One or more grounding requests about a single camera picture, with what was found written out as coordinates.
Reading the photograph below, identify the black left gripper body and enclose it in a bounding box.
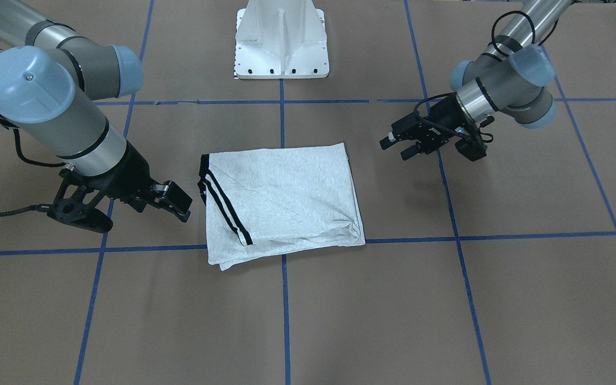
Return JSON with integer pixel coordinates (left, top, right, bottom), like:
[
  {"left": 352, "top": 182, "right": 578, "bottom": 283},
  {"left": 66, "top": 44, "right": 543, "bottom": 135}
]
[{"left": 391, "top": 94, "right": 495, "bottom": 161}]

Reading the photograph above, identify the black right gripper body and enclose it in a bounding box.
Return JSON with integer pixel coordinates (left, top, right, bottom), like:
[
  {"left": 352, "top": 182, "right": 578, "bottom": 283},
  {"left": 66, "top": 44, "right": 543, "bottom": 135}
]
[{"left": 47, "top": 142, "right": 165, "bottom": 234}]

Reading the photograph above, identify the grey t-shirt with cartoon print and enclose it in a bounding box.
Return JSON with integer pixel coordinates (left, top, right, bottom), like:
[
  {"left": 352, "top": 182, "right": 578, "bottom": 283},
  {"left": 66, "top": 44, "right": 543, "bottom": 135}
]
[{"left": 198, "top": 143, "right": 366, "bottom": 271}]

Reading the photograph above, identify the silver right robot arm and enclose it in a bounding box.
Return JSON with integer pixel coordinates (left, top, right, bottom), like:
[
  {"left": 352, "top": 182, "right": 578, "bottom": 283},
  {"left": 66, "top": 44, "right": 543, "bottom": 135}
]
[{"left": 0, "top": 1, "right": 191, "bottom": 234}]

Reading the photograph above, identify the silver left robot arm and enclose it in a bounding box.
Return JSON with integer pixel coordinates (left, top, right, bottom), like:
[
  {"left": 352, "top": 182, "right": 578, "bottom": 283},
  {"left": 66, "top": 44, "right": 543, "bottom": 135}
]
[{"left": 380, "top": 1, "right": 572, "bottom": 161}]

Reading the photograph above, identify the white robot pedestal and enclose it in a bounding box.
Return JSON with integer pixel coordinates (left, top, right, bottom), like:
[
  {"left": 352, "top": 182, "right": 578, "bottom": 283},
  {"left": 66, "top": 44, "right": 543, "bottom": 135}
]
[{"left": 233, "top": 1, "right": 330, "bottom": 80}]

